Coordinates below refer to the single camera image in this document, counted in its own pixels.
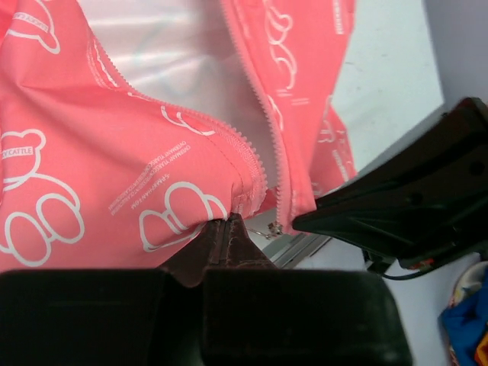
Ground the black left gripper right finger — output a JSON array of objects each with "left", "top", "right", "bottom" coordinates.
[{"left": 201, "top": 214, "right": 413, "bottom": 365}]

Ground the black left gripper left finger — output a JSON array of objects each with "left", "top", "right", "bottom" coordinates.
[{"left": 0, "top": 219, "right": 230, "bottom": 366}]

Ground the pile of coloured clothes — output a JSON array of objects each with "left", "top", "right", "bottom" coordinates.
[{"left": 441, "top": 261, "right": 487, "bottom": 365}]

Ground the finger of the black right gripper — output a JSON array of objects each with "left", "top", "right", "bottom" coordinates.
[{"left": 292, "top": 98, "right": 487, "bottom": 269}]

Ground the aluminium table front rail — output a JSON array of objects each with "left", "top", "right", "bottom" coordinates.
[{"left": 262, "top": 233, "right": 332, "bottom": 269}]

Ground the pink hooded children's jacket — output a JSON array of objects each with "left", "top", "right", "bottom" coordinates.
[{"left": 1, "top": 1, "right": 356, "bottom": 271}]

